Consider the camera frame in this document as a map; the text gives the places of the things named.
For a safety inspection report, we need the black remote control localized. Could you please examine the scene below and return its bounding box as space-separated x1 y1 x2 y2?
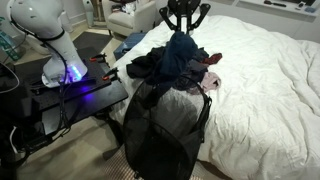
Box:
263 0 288 9

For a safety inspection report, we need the black mesh laundry bag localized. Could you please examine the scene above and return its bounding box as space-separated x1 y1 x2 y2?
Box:
122 74 214 180

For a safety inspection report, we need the orange-handled black clamp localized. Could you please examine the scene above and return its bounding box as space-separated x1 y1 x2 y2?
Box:
88 52 109 65
101 66 122 84

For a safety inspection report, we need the dark floor rug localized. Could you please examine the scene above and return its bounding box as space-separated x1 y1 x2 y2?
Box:
72 30 115 62

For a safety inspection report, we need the white window sill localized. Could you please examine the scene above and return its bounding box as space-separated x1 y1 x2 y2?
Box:
233 0 320 18

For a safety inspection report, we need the black cable bundle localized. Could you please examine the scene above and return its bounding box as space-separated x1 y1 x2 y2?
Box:
49 43 81 138

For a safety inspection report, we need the beige armchair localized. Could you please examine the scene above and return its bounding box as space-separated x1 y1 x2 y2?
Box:
101 0 158 38

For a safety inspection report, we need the white tower fan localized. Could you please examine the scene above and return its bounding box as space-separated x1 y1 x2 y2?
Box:
82 0 96 28

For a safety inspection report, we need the navy blue sock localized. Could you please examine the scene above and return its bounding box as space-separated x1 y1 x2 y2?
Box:
155 31 200 92

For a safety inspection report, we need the white duvet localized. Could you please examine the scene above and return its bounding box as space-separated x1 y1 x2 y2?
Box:
109 11 320 180

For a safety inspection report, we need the blue box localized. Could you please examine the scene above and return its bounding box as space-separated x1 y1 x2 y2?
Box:
113 31 148 61

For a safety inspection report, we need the maroon sock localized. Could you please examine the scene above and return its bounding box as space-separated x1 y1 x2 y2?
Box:
202 52 224 66

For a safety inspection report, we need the dark blue sock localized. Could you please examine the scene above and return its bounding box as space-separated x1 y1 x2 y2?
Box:
173 48 210 95

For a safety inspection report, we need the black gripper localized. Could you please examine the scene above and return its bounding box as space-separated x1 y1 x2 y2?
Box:
158 0 212 32

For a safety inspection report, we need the pink sock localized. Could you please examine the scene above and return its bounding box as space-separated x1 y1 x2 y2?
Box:
199 71 223 94

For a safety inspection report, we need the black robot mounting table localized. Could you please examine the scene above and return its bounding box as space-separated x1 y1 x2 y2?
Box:
13 46 130 136

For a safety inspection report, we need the blue sill object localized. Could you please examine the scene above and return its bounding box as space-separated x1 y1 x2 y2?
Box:
304 5 318 15

